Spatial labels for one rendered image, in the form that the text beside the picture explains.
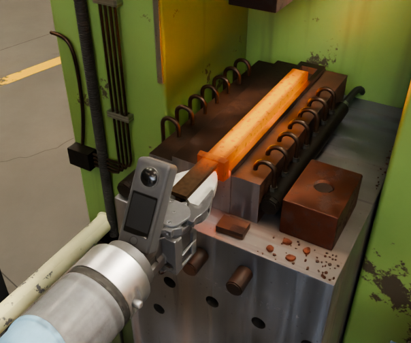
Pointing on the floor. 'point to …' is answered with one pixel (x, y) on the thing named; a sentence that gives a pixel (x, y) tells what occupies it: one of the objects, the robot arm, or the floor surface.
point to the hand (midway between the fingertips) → (205, 171)
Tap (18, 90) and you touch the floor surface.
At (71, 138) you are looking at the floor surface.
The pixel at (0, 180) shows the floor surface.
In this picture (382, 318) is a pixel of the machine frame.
